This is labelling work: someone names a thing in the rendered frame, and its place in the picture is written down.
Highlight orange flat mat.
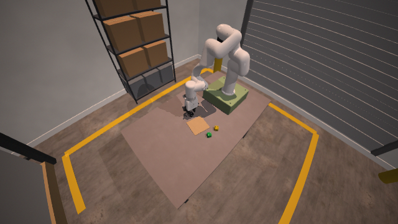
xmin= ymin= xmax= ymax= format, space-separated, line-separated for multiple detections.
xmin=186 ymin=116 xmax=210 ymax=136

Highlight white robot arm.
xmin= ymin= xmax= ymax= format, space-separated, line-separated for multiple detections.
xmin=183 ymin=24 xmax=250 ymax=101

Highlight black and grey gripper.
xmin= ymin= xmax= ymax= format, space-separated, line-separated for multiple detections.
xmin=183 ymin=97 xmax=199 ymax=115

